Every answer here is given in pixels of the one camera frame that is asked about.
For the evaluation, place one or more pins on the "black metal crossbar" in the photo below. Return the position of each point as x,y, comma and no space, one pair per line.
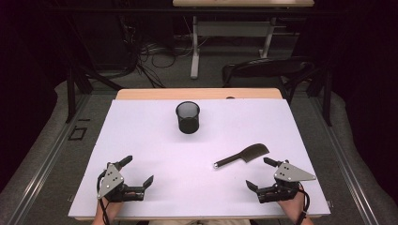
125,10

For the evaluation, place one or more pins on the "black tape strip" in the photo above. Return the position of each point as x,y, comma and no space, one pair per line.
84,119

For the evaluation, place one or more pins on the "black mesh pen cup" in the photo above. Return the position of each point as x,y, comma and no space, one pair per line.
188,120

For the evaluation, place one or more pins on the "person's right hand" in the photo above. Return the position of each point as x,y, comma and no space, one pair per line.
292,204

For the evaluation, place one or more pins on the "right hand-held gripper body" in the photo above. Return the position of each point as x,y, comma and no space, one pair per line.
286,179

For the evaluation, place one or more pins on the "black metal stand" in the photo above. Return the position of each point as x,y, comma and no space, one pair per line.
71,93
327,100

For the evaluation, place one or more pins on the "white table mat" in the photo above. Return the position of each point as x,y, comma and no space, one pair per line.
187,190

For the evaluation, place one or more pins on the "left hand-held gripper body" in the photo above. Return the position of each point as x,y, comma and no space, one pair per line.
111,181

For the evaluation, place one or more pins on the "black chair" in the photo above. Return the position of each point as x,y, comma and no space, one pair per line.
266,67

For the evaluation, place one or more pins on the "black kitchen knife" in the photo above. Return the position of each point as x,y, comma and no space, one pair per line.
254,151

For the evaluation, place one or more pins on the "person's left hand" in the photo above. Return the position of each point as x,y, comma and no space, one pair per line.
113,210

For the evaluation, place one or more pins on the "metal floor rail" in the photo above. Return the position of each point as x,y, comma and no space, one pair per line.
49,161
345,162

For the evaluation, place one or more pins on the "desk with white legs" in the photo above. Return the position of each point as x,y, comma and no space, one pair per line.
195,62

